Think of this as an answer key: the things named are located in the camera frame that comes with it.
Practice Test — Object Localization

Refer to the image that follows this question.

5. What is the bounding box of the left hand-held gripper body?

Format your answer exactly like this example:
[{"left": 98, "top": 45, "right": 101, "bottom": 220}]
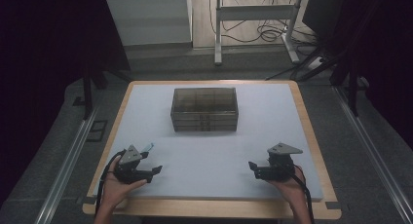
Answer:
[{"left": 113, "top": 144, "right": 154, "bottom": 185}]

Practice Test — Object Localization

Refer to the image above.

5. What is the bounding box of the black metal stand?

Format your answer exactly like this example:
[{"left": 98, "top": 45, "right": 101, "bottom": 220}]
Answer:
[{"left": 81, "top": 63, "right": 131, "bottom": 121}]

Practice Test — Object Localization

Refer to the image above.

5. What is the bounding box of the person's right hand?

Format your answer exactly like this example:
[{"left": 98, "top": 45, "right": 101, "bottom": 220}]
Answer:
[{"left": 267, "top": 165, "right": 308, "bottom": 203}]

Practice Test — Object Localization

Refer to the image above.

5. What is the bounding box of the black tripod stand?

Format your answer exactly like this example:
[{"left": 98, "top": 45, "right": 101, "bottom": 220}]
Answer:
[{"left": 264, "top": 43, "right": 362, "bottom": 118}]

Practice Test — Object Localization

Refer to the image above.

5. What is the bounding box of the aluminium floor rail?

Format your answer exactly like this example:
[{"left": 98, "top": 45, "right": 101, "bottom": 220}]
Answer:
[
  {"left": 334, "top": 86, "right": 413, "bottom": 224},
  {"left": 33, "top": 106, "right": 100, "bottom": 224}
]

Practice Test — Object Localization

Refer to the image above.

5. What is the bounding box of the smoky transparent drawer box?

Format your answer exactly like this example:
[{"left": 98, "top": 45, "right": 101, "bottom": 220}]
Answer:
[{"left": 169, "top": 87, "right": 240, "bottom": 132}]

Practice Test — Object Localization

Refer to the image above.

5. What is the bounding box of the tangle of black floor cables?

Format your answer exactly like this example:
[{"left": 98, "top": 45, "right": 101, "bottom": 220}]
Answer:
[{"left": 208, "top": 0, "right": 320, "bottom": 56}]

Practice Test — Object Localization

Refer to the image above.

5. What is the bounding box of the white desk frame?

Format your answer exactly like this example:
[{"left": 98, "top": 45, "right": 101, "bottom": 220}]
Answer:
[{"left": 213, "top": 0, "right": 301, "bottom": 66}]

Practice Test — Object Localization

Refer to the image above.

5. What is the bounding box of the person's left hand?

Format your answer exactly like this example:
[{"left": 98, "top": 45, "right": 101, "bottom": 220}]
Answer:
[{"left": 103, "top": 155, "right": 148, "bottom": 206}]

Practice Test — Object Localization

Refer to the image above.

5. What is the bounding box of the white foam mat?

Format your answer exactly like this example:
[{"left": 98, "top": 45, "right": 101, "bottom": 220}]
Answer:
[{"left": 92, "top": 83, "right": 324, "bottom": 203}]

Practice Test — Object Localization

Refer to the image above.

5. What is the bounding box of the white power strip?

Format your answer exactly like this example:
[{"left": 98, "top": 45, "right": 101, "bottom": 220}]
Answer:
[{"left": 306, "top": 56, "right": 325, "bottom": 71}]

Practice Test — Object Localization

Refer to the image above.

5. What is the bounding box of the white cabinet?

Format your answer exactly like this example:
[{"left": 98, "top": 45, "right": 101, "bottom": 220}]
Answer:
[{"left": 106, "top": 0, "right": 193, "bottom": 47}]

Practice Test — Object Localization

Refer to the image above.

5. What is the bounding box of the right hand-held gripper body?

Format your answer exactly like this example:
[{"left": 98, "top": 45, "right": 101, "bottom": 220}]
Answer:
[{"left": 257, "top": 142, "right": 304, "bottom": 183}]

